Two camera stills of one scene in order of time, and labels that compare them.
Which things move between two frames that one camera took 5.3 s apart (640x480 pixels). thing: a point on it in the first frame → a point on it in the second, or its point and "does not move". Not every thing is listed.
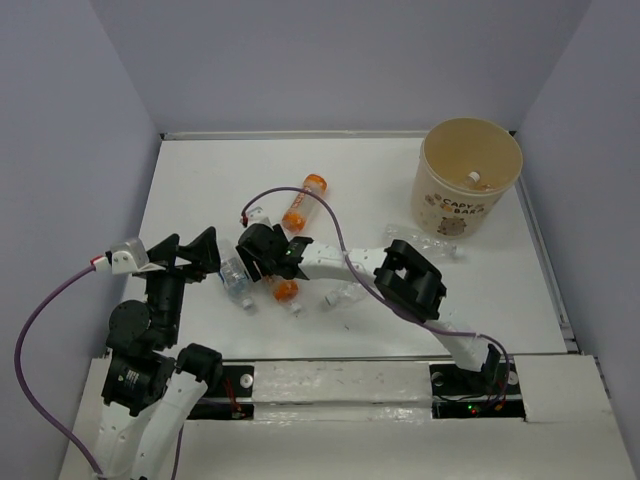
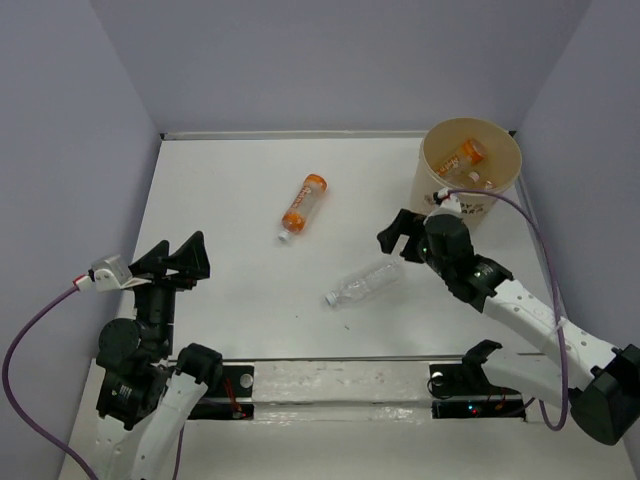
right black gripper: (252, 264) → (407, 222)
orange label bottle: (296, 216) does not move
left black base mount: (228, 397) does not move
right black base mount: (491, 393) does not move
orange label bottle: (286, 291) → (470, 152)
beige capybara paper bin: (464, 168) does not move
